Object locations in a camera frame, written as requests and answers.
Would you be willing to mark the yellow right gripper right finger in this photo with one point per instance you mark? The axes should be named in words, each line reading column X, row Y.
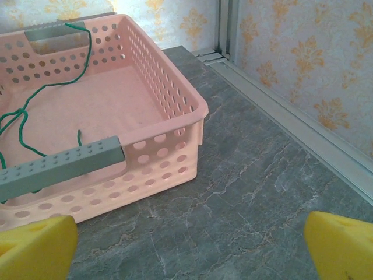
column 344, row 248

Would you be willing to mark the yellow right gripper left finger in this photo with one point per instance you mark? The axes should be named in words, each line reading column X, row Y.
column 35, row 251

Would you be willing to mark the pink perforated plastic basket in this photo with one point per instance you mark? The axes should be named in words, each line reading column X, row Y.
column 116, row 93

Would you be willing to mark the grey toothed plastic strip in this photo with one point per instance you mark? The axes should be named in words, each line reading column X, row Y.
column 73, row 20

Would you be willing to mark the aluminium side rail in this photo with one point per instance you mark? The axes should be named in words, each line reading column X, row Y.
column 291, row 116

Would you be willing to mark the aluminium frame post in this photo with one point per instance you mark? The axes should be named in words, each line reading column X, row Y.
column 225, row 26

